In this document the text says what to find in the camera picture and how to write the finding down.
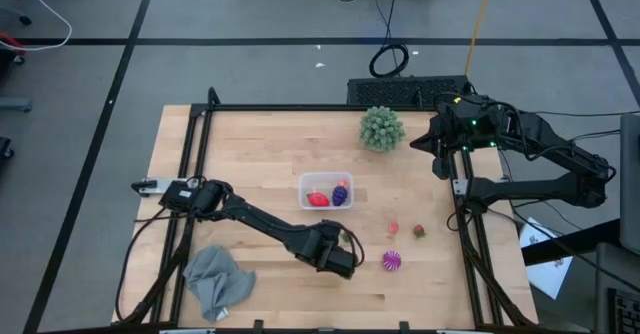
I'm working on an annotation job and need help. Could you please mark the thin black cable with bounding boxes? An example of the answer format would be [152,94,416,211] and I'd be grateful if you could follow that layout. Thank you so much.
[569,129,622,144]
[532,108,640,119]

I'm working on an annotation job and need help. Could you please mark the black floor bar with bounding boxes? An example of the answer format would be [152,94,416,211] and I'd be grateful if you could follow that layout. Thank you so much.
[522,218,621,268]

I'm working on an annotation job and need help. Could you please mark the red cart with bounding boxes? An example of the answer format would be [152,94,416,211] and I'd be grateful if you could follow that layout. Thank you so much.
[0,30,26,75]

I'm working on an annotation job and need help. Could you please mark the green potted plant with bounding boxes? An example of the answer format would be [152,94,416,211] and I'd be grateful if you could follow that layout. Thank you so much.
[359,105,406,154]

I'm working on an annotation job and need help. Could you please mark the yellow cable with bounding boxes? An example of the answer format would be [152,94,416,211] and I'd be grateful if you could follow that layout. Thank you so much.
[464,0,497,78]

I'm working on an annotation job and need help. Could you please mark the black perforated computer case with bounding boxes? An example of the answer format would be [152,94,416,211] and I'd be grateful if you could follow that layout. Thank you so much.
[346,75,474,107]

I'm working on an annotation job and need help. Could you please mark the black keyboard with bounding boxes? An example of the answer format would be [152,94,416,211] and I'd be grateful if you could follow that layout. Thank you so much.
[607,287,640,334]

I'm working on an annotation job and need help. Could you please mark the black aluminium table frame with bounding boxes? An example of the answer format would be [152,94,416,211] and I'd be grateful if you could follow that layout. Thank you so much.
[117,86,539,333]

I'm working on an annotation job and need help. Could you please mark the clear plastic tupperware container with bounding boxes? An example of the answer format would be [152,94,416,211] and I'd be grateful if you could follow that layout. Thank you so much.
[298,171,356,211]

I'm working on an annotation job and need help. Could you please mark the white paper sheet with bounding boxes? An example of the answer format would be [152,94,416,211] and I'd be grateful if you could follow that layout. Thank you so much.
[518,217,574,300]

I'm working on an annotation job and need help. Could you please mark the black coiled cable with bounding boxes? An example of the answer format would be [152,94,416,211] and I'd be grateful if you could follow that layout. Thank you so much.
[368,0,410,79]

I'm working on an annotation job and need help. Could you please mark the large red toy fruit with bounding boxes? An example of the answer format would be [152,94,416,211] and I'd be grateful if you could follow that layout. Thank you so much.
[306,190,331,209]

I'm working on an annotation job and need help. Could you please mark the grey cloth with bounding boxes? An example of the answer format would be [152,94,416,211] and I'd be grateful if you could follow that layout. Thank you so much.
[182,245,257,324]

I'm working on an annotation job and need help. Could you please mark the purple toy grapes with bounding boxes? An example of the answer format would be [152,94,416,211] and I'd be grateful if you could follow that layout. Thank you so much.
[331,184,349,208]

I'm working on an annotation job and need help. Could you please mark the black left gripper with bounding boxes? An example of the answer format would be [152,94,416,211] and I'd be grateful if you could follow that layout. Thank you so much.
[305,220,360,281]

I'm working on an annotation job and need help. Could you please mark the grey furniture foot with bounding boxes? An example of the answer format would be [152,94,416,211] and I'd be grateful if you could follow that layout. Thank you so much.
[0,97,33,114]

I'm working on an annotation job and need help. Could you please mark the purple white striped ball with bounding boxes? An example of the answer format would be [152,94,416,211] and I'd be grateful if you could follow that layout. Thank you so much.
[382,250,403,272]

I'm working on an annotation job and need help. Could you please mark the white cable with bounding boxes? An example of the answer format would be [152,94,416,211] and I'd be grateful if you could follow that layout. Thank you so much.
[0,0,74,53]

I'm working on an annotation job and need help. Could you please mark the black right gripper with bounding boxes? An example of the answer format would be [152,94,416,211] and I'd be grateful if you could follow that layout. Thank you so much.
[409,104,465,181]

